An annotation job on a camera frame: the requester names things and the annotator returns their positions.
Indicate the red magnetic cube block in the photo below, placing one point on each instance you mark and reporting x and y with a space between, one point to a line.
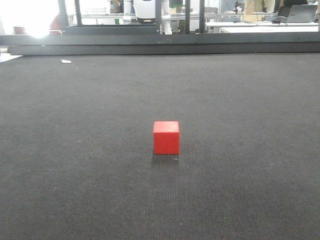
166 138

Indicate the white humanoid robot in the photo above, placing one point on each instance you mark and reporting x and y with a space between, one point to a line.
145 13

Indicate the white paper scrap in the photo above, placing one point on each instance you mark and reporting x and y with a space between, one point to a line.
64 61

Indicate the white lab table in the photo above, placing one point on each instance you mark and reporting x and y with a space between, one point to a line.
260 27

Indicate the dark grey floor platform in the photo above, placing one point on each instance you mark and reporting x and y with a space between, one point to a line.
180 44

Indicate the grey laptop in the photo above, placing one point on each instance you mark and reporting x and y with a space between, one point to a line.
296 13

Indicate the black metal frame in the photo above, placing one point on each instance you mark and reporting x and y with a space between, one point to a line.
105 18

